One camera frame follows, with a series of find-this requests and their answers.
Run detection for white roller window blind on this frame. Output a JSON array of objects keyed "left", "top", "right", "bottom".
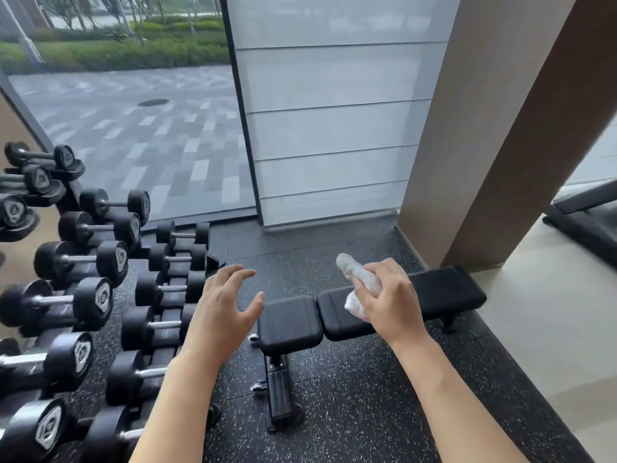
[{"left": 225, "top": 0, "right": 450, "bottom": 229}]

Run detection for person's right forearm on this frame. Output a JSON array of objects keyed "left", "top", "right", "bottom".
[{"left": 389, "top": 328, "right": 532, "bottom": 463}]

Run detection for green hedge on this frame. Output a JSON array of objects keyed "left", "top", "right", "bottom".
[{"left": 0, "top": 16, "right": 230, "bottom": 76}]

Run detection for black treadmill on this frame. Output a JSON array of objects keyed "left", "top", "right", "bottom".
[{"left": 542, "top": 178, "right": 617, "bottom": 281}]

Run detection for person's left forearm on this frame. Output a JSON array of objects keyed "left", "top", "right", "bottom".
[{"left": 127, "top": 351, "right": 228, "bottom": 463}]

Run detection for black dumbbell rack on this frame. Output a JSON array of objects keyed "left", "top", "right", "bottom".
[{"left": 63, "top": 180, "right": 226, "bottom": 430}]

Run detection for person's left hand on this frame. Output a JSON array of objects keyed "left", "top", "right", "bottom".
[{"left": 182, "top": 264, "right": 265, "bottom": 370}]

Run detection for person's right hand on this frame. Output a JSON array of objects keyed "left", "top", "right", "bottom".
[{"left": 353, "top": 258, "right": 428, "bottom": 347}]

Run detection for rows of black dumbbells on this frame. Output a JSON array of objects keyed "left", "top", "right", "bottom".
[{"left": 0, "top": 141, "right": 212, "bottom": 463}]

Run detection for white towel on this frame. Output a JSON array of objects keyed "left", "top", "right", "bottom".
[{"left": 335, "top": 253, "right": 382, "bottom": 320}]

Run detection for black padded weight bench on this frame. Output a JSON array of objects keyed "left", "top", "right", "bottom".
[{"left": 250, "top": 265, "right": 487, "bottom": 433}]

